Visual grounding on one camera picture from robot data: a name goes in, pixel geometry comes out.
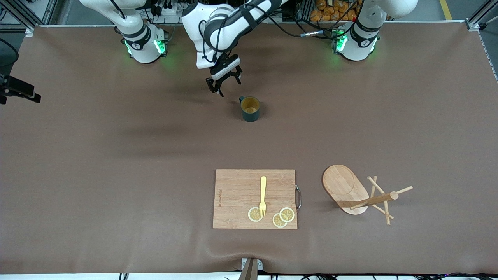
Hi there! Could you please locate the yellow plastic fork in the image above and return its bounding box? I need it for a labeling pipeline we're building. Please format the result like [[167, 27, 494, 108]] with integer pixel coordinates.
[[259, 176, 267, 217]]

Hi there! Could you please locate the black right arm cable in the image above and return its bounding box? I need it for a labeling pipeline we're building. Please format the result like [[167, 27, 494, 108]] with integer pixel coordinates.
[[0, 37, 19, 76]]

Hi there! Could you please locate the wooden cup rack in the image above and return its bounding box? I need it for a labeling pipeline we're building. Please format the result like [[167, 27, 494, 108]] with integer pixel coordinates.
[[322, 164, 414, 226]]

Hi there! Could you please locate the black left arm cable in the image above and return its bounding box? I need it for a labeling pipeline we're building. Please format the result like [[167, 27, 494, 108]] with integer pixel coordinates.
[[249, 0, 360, 38]]

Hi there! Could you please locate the orange snack packets pile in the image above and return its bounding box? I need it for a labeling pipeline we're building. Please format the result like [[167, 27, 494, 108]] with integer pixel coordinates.
[[310, 0, 360, 22]]

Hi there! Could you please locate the metal table clamp bracket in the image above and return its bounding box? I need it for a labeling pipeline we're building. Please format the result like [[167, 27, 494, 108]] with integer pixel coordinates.
[[238, 257, 263, 280]]

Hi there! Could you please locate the aluminium frame post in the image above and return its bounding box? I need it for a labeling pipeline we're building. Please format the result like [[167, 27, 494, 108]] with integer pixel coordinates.
[[465, 0, 498, 32], [0, 0, 60, 27]]

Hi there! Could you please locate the white power strip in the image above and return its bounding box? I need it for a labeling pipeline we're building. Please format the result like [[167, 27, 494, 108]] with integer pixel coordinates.
[[154, 4, 195, 24]]

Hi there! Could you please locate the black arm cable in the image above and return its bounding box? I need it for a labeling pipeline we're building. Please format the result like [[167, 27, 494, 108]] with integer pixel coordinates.
[[0, 37, 19, 76], [249, 0, 360, 38]]

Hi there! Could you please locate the brown table mat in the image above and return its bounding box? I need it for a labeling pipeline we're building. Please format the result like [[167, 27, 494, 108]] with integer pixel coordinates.
[[0, 21, 498, 275]]

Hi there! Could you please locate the teal cup with yellow inside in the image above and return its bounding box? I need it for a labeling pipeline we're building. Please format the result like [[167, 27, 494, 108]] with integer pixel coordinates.
[[239, 96, 260, 123]]

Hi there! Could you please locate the wooden cutting board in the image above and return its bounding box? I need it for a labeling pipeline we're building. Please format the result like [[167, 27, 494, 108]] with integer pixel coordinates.
[[213, 169, 302, 230]]

